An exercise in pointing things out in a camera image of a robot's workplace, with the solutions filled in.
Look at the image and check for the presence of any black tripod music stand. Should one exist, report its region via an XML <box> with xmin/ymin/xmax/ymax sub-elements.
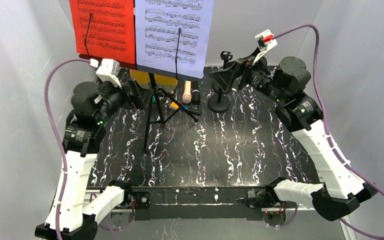
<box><xmin>77</xmin><ymin>52</ymin><xmax>206</xmax><ymax>154</ymax></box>

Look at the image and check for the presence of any black handheld microphone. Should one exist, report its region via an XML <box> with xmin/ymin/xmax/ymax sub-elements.
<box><xmin>191</xmin><ymin>81</ymin><xmax>201</xmax><ymax>105</ymax></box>

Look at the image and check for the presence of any pink microphone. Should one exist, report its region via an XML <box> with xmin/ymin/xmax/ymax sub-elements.
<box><xmin>182</xmin><ymin>81</ymin><xmax>192</xmax><ymax>104</ymax></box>

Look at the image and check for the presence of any white sheet music page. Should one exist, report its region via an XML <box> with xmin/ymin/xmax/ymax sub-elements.
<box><xmin>134</xmin><ymin>0</ymin><xmax>215</xmax><ymax>81</ymax></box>

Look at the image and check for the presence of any black desktop microphone stand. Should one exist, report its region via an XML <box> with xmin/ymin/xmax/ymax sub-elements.
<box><xmin>207</xmin><ymin>86</ymin><xmax>230</xmax><ymax>113</ymax></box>

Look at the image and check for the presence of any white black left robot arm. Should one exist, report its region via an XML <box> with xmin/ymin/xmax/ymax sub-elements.
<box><xmin>34</xmin><ymin>81</ymin><xmax>144</xmax><ymax>240</ymax></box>

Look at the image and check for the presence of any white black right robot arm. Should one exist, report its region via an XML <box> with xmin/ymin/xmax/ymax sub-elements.
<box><xmin>209</xmin><ymin>56</ymin><xmax>377</xmax><ymax>221</ymax></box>

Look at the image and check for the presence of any round three-colour drawer cabinet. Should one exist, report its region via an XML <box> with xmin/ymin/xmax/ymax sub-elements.
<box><xmin>129</xmin><ymin>69</ymin><xmax>178</xmax><ymax>92</ymax></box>

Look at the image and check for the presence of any yellow and grey eraser block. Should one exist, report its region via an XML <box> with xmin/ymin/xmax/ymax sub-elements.
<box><xmin>169</xmin><ymin>101</ymin><xmax>179</xmax><ymax>111</ymax></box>

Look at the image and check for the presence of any black blue marker pen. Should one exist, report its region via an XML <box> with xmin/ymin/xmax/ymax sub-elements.
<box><xmin>178</xmin><ymin>105</ymin><xmax>189</xmax><ymax>112</ymax></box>

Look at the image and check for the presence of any red sheet music page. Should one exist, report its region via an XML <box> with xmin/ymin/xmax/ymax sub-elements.
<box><xmin>69</xmin><ymin>0</ymin><xmax>136</xmax><ymax>65</ymax></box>

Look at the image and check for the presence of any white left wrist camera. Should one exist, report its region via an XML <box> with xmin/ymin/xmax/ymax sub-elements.
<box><xmin>89</xmin><ymin>58</ymin><xmax>122</xmax><ymax>88</ymax></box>

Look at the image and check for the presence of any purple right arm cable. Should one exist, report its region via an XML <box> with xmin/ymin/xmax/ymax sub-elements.
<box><xmin>273</xmin><ymin>23</ymin><xmax>384</xmax><ymax>240</ymax></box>

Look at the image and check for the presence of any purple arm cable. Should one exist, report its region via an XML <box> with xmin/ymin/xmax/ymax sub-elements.
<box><xmin>44</xmin><ymin>58</ymin><xmax>137</xmax><ymax>240</ymax></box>
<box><xmin>273</xmin><ymin>23</ymin><xmax>384</xmax><ymax>240</ymax></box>

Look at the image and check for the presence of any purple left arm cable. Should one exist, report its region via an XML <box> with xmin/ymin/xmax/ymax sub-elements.
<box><xmin>44</xmin><ymin>58</ymin><xmax>137</xmax><ymax>240</ymax></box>

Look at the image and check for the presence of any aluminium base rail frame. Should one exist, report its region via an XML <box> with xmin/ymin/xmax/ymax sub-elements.
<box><xmin>42</xmin><ymin>63</ymin><xmax>358</xmax><ymax>240</ymax></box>

